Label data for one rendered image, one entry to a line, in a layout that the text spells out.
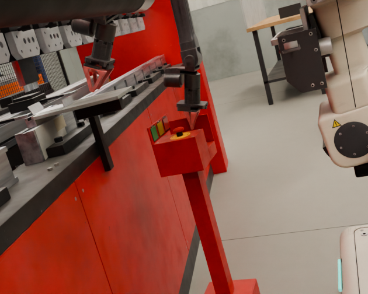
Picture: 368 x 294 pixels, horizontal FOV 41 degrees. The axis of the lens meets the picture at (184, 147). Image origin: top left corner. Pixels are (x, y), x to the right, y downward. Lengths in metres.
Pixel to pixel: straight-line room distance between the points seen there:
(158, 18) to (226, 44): 5.52
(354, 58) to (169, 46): 2.35
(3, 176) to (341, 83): 0.90
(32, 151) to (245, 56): 7.77
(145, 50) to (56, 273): 2.68
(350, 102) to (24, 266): 0.91
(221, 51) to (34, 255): 8.21
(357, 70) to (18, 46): 0.93
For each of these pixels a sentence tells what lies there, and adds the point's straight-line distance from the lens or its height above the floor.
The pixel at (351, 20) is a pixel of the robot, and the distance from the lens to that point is 1.41.
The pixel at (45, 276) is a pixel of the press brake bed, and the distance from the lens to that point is 1.13.
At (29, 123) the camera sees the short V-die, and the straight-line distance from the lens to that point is 1.53.
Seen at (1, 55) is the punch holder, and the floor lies 1.19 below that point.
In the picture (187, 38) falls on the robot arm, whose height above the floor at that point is 1.09.
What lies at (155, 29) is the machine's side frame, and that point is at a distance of 3.65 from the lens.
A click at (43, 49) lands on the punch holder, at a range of 1.67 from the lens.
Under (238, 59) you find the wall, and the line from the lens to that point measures 9.10.
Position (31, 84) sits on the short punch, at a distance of 1.60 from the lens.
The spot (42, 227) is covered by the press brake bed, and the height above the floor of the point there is 0.80.
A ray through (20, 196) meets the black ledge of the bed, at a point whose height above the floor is 0.87.
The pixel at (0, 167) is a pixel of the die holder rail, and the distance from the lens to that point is 1.28.
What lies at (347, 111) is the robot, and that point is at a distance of 1.41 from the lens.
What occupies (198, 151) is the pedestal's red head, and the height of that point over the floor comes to 0.73.
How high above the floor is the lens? 1.14
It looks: 14 degrees down
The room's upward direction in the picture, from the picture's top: 15 degrees counter-clockwise
